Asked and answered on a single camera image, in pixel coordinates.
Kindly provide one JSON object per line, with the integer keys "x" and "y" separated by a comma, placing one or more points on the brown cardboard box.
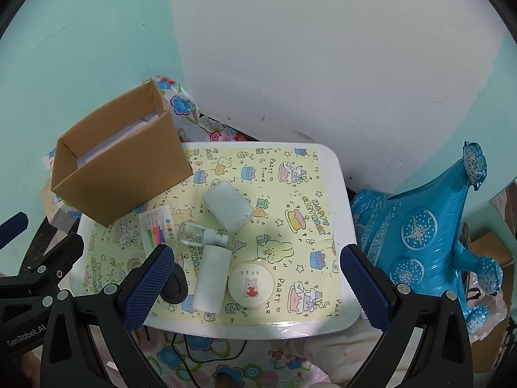
{"x": 121, "y": 169}

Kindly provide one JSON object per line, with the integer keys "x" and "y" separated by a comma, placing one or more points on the round cream compact mirror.
{"x": 250, "y": 285}

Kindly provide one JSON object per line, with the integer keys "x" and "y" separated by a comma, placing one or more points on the white cylindrical bottle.
{"x": 210, "y": 279}

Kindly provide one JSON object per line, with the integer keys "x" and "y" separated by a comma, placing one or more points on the small brown carton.
{"x": 488, "y": 250}

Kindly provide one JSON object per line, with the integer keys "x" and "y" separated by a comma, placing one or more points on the blue foil balloon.
{"x": 424, "y": 226}

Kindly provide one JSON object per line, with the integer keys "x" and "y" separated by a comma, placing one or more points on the black round object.
{"x": 177, "y": 285}

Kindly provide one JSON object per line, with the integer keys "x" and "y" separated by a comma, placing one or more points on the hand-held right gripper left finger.
{"x": 149, "y": 287}

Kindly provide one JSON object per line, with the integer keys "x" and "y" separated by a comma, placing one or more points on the white paper sheet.
{"x": 121, "y": 137}

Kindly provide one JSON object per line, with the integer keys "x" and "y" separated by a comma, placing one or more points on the grey flat block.
{"x": 66, "y": 222}

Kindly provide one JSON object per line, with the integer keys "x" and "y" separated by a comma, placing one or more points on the white folding table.
{"x": 337, "y": 194}

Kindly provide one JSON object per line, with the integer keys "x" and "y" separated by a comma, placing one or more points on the beige board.
{"x": 50, "y": 206}

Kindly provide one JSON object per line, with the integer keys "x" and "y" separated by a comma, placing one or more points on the white plastic bag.
{"x": 490, "y": 315}

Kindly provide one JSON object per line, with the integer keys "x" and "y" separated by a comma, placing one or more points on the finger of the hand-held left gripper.
{"x": 56, "y": 256}
{"x": 14, "y": 228}

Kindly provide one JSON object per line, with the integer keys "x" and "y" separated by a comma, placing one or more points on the clear spray bottle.
{"x": 194, "y": 234}

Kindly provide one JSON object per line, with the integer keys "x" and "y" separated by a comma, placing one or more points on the clear rectangular plastic case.
{"x": 228, "y": 206}

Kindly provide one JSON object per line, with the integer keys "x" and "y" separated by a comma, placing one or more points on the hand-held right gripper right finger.
{"x": 363, "y": 291}

